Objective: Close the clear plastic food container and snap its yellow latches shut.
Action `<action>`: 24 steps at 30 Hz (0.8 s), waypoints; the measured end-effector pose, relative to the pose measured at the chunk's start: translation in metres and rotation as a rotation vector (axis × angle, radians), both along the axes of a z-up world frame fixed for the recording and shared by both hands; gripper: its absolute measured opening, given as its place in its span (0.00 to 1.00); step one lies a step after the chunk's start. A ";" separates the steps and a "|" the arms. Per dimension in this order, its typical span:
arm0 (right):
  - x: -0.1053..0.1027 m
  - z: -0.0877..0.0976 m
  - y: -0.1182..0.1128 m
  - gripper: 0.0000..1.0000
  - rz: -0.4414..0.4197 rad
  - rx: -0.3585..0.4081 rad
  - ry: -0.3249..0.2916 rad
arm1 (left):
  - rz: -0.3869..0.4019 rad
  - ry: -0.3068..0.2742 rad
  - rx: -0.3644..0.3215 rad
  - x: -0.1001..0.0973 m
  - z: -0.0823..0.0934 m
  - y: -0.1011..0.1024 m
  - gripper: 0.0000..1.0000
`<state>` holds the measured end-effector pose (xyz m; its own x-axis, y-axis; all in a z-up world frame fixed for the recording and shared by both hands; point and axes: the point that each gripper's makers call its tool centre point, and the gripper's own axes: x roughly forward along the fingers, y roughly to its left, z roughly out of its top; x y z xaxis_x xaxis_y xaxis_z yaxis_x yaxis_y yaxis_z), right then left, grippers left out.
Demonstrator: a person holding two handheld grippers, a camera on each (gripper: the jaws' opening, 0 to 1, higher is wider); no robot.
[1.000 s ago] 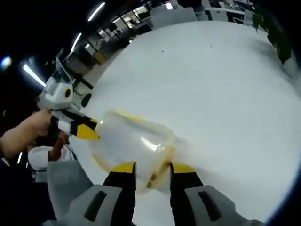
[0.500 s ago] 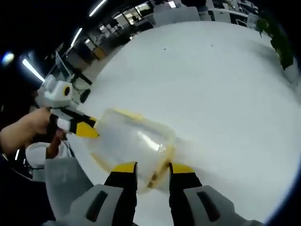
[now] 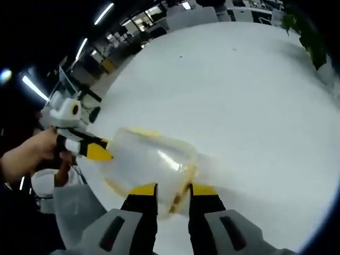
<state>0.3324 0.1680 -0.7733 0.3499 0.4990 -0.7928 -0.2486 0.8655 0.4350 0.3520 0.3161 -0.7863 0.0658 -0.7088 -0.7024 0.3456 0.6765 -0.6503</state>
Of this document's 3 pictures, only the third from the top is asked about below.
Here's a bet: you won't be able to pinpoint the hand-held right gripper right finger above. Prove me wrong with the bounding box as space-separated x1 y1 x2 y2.
187 183 292 255

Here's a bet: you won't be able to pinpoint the person's left hand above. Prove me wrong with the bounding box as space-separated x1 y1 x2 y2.
1 129 71 187

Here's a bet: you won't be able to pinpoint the white round device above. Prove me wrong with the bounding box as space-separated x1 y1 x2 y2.
30 168 70 201

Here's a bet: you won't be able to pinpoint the short ceiling light strip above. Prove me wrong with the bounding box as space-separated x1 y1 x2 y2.
75 38 88 61
93 2 115 26
21 75 50 101

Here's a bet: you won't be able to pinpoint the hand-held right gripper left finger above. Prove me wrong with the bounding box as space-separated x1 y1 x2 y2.
50 182 159 255

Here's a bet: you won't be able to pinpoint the clear plastic box yellow buckles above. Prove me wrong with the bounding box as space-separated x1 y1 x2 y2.
105 126 199 221

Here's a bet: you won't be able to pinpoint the green potted plant white pot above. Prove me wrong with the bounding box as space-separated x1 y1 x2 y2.
282 12 328 71

